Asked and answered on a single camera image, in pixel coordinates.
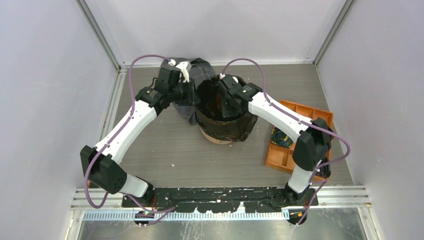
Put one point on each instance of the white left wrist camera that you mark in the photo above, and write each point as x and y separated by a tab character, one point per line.
184	67

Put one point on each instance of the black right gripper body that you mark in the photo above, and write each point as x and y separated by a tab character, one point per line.
228	109

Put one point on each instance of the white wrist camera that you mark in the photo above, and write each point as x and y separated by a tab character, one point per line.
228	78
184	67

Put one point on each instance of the black orange rolled item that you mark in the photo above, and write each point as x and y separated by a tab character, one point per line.
324	171

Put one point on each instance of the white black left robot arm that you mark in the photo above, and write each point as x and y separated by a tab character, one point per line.
101	163

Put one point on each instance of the dark blue patterned rolled item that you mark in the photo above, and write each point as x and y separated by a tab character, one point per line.
280	139

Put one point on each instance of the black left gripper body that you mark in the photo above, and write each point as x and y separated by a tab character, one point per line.
184	93

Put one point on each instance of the orange compartment tray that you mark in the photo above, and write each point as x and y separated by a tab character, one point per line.
280	158

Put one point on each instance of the aluminium rail frame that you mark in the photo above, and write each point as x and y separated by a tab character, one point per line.
119	196

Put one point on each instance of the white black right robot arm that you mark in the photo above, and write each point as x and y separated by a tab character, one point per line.
312	137

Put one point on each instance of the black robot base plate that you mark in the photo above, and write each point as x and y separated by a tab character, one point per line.
229	199

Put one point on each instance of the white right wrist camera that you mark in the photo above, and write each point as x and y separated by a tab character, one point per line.
228	78

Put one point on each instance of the black plastic trash bag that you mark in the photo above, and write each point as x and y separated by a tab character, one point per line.
215	126

